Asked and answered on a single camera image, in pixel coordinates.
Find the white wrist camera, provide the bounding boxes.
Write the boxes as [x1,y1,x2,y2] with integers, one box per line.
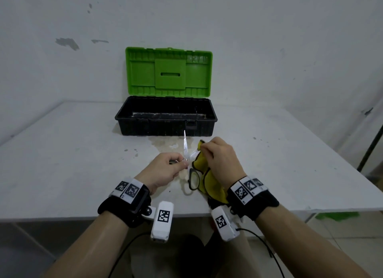
[143,201,175,245]
[211,205,241,242]

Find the green-handled scissors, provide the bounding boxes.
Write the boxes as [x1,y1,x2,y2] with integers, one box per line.
[169,130,200,191]

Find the person's left hand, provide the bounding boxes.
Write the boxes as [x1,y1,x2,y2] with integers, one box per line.
[134,152,188,196]

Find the person's right hand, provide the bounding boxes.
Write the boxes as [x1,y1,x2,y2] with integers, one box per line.
[199,137,247,190]

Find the black left wristband with markers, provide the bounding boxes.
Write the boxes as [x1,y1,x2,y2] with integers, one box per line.
[97,177,152,228]

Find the black right wristband with markers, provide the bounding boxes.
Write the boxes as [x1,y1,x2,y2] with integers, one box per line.
[227,176,280,221]

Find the green plastic scrap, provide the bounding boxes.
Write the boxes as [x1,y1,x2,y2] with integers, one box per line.
[316,212,359,221]

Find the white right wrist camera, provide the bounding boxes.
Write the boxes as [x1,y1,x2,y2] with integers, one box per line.
[211,205,241,242]

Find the person's legs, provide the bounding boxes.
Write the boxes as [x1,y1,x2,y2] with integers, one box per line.
[128,232,255,278]

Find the person's left forearm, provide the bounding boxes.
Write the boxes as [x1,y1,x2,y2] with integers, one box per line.
[41,210,130,278]

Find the black metal pole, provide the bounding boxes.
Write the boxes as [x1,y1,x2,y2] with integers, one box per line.
[357,134,383,172]

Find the person's right forearm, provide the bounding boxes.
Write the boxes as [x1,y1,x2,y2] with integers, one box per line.
[254,204,371,278]

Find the black wristband with markers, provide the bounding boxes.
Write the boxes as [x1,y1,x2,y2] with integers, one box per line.
[97,177,152,228]
[227,176,280,221]

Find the green lid black toolbox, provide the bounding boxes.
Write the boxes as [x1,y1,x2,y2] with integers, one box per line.
[115,46,218,137]

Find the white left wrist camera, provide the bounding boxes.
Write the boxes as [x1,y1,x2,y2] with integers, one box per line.
[143,201,175,245]

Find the black right camera cable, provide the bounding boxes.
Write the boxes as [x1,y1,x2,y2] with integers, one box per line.
[236,228,286,278]

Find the yellow cloth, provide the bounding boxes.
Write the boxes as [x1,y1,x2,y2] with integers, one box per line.
[191,140,230,208]

